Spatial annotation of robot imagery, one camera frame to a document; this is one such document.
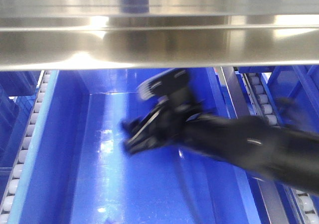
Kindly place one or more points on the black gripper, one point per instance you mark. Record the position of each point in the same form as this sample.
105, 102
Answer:
167, 122

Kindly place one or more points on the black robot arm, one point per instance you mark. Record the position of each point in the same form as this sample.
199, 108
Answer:
236, 141

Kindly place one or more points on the steel shelf crossbeam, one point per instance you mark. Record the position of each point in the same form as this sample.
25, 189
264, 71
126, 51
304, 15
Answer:
103, 34

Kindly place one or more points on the right white roller track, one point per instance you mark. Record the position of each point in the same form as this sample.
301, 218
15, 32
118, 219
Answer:
294, 160

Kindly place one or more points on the white roller track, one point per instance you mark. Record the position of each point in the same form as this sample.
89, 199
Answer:
18, 165
294, 160

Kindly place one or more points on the left white roller track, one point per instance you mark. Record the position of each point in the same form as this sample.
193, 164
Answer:
18, 165

